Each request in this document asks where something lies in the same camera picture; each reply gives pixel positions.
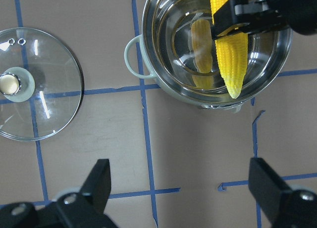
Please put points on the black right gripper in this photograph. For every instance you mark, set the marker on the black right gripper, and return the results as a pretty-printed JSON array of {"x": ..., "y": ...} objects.
[{"x": 262, "y": 16}]

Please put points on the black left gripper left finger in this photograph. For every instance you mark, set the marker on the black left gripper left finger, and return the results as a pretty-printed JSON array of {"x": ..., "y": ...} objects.
[{"x": 91, "y": 198}]

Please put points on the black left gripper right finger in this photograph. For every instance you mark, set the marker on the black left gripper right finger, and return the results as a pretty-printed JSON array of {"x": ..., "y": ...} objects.
[{"x": 285, "y": 206}]

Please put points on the yellow corn cob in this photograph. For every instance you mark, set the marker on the yellow corn cob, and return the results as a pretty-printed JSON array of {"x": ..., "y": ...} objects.
[{"x": 232, "y": 55}]

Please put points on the glass pot lid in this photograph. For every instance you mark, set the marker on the glass pot lid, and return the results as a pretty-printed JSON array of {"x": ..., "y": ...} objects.
[{"x": 41, "y": 84}]

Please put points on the pale green electric pot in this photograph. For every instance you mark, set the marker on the pale green electric pot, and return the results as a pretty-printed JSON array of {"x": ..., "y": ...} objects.
[{"x": 176, "y": 50}]

